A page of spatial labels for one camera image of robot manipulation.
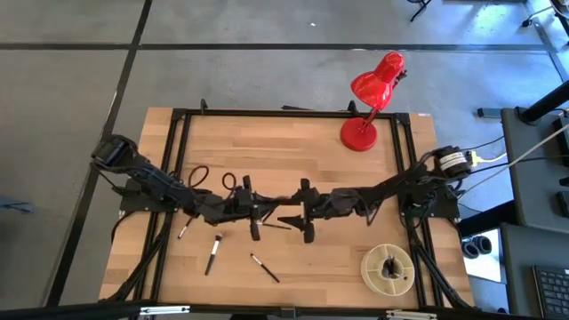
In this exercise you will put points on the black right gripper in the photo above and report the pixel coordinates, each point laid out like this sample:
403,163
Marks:
320,204

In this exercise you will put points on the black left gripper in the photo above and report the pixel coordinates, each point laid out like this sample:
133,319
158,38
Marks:
238,206

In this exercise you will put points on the thin black makeup brush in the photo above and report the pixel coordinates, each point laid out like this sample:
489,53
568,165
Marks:
265,268
280,226
402,277
183,232

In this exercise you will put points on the thick black makeup brush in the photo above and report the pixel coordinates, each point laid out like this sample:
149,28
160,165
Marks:
212,255
389,269

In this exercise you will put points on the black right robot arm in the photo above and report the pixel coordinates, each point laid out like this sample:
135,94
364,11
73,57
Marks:
387,189

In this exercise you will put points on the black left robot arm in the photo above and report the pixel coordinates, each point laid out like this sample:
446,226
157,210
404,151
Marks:
151,178

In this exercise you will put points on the round beige divided container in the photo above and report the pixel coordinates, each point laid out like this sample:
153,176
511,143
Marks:
371,271

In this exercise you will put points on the red desk lamp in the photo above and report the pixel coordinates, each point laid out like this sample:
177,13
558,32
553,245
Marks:
359,135

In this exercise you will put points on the yellow white power strip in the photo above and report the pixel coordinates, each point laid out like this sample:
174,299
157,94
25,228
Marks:
471,157

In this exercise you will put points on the black headphones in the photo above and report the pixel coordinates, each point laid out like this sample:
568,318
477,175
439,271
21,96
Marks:
476,246

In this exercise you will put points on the white sheet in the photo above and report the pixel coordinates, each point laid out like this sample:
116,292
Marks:
486,269

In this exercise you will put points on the grey metal bar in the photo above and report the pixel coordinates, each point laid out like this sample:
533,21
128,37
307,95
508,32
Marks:
488,112

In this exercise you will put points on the grey desk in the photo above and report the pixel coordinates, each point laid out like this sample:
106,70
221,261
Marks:
533,200
515,293

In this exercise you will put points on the black chair base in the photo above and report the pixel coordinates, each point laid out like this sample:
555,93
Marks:
420,10

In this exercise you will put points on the black keyboard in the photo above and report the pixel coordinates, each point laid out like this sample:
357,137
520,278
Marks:
553,291

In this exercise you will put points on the black stand leg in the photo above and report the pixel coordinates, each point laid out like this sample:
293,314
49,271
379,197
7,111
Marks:
544,103

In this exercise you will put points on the black aluminium table frame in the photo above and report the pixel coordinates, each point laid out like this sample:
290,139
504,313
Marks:
289,113

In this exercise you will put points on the silver metal bracket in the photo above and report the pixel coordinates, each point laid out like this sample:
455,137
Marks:
411,315
164,310

